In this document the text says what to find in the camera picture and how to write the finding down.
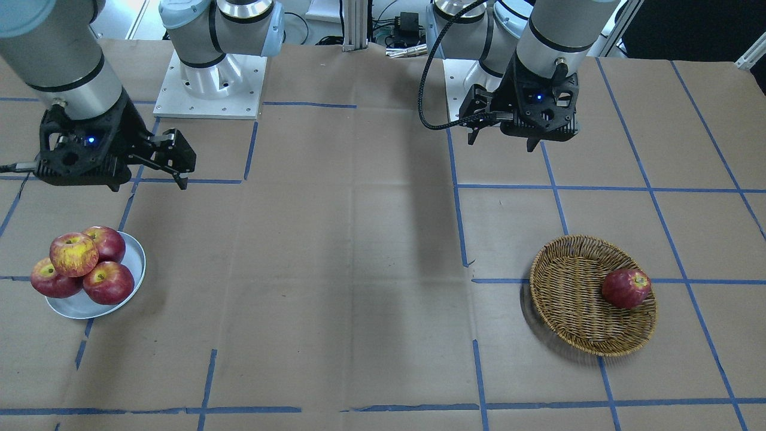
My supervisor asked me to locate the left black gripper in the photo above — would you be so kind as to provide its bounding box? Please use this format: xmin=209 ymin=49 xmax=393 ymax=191
xmin=458 ymin=53 xmax=578 ymax=153

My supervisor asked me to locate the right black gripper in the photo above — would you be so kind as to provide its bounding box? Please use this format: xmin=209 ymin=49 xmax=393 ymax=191
xmin=42 ymin=90 xmax=197 ymax=193

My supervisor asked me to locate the red yellow apple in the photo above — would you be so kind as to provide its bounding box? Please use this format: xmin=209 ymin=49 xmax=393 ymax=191
xmin=49 ymin=232 xmax=99 ymax=277

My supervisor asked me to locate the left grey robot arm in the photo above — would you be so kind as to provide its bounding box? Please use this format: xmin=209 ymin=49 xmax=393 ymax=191
xmin=418 ymin=1 xmax=619 ymax=152

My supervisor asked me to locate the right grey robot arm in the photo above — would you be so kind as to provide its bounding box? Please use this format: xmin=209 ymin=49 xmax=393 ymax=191
xmin=2 ymin=1 xmax=284 ymax=191

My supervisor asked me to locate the red apple on plate rear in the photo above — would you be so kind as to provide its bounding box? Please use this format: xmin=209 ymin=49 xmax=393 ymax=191
xmin=82 ymin=226 xmax=126 ymax=263

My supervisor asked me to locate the red apple on plate front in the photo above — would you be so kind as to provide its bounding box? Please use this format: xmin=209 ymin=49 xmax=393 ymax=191
xmin=83 ymin=262 xmax=135 ymax=305

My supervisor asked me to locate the red apple on plate side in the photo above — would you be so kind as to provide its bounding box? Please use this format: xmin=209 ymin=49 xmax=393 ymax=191
xmin=30 ymin=257 xmax=84 ymax=298

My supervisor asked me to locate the light blue plate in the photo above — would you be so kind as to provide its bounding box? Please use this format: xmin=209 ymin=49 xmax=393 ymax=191
xmin=46 ymin=230 xmax=146 ymax=320

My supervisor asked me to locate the woven wicker basket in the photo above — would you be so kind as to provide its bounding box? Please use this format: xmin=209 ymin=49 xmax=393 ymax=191
xmin=529 ymin=235 xmax=658 ymax=357

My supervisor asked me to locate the dark red apple in basket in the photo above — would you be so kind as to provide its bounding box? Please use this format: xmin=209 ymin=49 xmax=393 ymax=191
xmin=601 ymin=268 xmax=653 ymax=310

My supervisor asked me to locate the black power adapter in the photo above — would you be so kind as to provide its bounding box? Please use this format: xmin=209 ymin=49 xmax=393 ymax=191
xmin=394 ymin=11 xmax=420 ymax=37

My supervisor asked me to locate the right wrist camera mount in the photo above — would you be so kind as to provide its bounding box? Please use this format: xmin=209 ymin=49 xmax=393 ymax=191
xmin=32 ymin=105 xmax=132 ymax=192

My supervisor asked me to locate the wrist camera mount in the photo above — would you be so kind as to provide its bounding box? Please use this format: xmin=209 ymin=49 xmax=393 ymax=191
xmin=498 ymin=55 xmax=580 ymax=152
xmin=32 ymin=105 xmax=132 ymax=192

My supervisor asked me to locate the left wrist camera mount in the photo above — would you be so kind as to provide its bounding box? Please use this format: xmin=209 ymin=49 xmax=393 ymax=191
xmin=498 ymin=55 xmax=580 ymax=152

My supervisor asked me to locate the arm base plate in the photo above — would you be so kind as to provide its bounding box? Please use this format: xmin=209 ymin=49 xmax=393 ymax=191
xmin=443 ymin=58 xmax=504 ymax=125
xmin=153 ymin=53 xmax=268 ymax=120

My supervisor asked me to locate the aluminium frame post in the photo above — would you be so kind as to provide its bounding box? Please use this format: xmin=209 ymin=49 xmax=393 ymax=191
xmin=339 ymin=1 xmax=373 ymax=52

